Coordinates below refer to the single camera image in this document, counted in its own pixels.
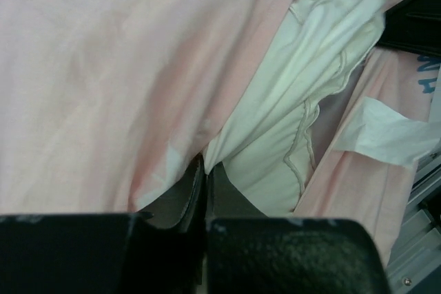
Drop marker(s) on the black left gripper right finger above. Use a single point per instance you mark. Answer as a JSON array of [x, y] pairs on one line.
[[248, 252]]

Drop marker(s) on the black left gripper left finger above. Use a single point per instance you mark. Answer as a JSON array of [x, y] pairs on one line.
[[157, 250]]

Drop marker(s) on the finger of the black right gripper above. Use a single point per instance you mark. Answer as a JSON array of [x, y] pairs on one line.
[[413, 26]]

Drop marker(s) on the white pillow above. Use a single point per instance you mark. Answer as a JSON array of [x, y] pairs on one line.
[[265, 145]]

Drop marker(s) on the purple Elsa print pillowcase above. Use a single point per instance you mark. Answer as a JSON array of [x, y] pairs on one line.
[[104, 104]]

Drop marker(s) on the aluminium front mounting rail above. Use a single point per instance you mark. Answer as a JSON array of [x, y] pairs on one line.
[[414, 265]]

